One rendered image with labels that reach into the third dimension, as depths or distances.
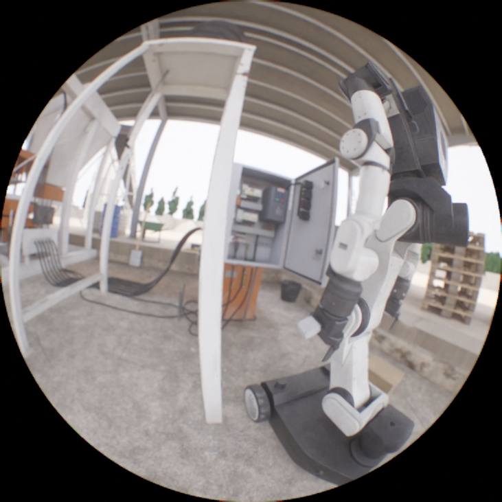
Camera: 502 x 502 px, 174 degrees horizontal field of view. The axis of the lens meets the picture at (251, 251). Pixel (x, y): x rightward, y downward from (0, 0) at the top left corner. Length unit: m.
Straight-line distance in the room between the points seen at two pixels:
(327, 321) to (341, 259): 0.15
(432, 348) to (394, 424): 1.08
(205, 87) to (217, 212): 1.89
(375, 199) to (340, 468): 0.79
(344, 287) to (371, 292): 0.21
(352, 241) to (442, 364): 1.51
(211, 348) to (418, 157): 0.84
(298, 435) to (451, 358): 1.30
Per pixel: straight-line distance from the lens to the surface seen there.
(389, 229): 0.50
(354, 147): 0.40
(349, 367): 0.65
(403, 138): 0.57
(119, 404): 0.97
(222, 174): 0.57
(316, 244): 0.82
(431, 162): 0.55
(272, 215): 1.02
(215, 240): 0.50
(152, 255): 3.41
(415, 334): 1.69
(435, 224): 0.51
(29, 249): 2.75
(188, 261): 3.26
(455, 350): 1.67
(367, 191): 0.37
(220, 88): 2.22
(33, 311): 1.37
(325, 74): 5.18
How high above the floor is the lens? 0.80
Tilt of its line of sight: 4 degrees down
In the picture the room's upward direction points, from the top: 9 degrees clockwise
